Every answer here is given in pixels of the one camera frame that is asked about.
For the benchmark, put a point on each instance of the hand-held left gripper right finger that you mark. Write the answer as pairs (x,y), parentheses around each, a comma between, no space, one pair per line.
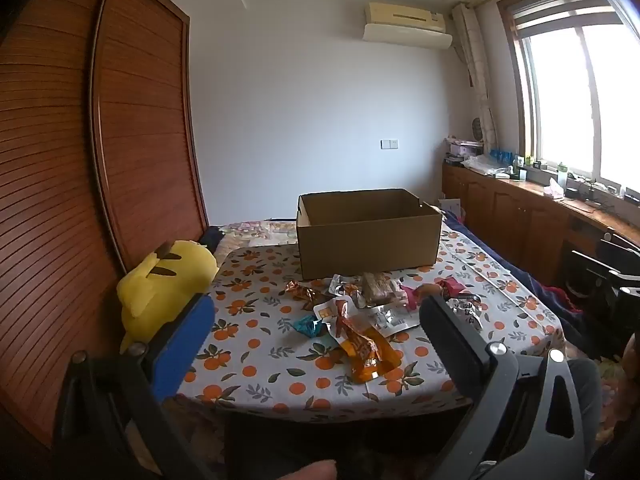
(450,340)

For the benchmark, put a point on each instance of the large orange snack packet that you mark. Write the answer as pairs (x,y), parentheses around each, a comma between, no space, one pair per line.
(370,357)

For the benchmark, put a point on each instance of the cream wall air conditioner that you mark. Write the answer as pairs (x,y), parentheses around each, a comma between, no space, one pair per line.
(405,17)

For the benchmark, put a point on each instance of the red twisted snack packet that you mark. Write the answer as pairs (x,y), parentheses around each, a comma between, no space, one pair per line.
(350,317)

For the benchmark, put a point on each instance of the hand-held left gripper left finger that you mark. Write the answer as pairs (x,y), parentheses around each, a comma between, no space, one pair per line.
(182,347)

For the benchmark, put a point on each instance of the round dark desk fan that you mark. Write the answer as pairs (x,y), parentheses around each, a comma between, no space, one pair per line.
(476,128)

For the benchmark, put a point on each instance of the black chair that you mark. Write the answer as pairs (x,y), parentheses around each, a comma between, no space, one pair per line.
(595,265)

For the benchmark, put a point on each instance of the copper foil candy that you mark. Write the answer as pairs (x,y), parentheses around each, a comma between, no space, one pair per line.
(300,291)

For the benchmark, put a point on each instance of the red candy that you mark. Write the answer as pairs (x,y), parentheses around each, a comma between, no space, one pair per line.
(450,285)

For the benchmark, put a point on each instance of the blue bottles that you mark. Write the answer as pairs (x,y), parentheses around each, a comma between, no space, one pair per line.
(500,153)

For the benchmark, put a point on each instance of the floral bed blanket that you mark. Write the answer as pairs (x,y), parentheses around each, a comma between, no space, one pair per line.
(250,232)

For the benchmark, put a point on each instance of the pink white storage boxes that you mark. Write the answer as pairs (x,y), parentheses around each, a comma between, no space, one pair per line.
(465,147)

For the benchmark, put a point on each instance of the clear plastic bag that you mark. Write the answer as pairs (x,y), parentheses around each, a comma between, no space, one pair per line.
(480,162)

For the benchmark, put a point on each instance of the person's right hand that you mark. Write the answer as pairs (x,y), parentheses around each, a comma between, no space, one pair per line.
(631,355)

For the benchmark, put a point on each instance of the white paper bag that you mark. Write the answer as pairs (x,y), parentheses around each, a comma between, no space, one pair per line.
(452,207)

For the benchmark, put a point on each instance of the long wooden cabinet counter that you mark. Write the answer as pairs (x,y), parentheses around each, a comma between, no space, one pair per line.
(505,215)

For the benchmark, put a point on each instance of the pale patterned curtain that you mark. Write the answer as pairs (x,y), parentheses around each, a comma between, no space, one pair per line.
(475,60)

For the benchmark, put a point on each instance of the white dark print snack packet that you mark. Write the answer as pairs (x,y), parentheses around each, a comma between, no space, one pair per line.
(475,310)

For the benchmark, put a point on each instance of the small white snack packet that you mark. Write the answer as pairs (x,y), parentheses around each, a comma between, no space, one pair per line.
(341,286)

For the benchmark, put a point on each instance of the brown slatted wooden wardrobe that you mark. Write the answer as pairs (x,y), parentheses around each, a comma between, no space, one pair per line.
(60,160)

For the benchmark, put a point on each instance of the silver white snack packet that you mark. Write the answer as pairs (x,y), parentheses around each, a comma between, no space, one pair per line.
(392,320)

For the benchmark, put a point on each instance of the pink snack packet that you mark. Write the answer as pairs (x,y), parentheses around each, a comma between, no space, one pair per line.
(412,294)

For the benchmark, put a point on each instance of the yellow plush toy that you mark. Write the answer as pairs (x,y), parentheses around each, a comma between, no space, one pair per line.
(165,280)

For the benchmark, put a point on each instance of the dark blue blanket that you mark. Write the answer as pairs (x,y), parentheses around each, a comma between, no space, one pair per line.
(530,285)

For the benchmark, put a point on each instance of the person's left hand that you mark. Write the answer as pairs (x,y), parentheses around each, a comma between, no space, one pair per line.
(310,472)

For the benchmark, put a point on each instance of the wooden framed window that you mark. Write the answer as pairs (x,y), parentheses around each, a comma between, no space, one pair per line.
(560,100)

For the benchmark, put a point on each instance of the brown cardboard box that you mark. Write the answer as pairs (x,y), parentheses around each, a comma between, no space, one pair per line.
(365,245)

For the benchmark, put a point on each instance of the teal foil candy wrapper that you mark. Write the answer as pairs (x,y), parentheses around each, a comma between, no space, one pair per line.
(307,326)

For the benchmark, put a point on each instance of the orange fruit print tablecloth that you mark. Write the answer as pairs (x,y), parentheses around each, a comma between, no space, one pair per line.
(260,355)

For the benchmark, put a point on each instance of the clear packet of brown snack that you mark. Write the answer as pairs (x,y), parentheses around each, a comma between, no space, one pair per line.
(380,287)

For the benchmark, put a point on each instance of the white wall switch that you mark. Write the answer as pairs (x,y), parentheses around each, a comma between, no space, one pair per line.
(389,144)

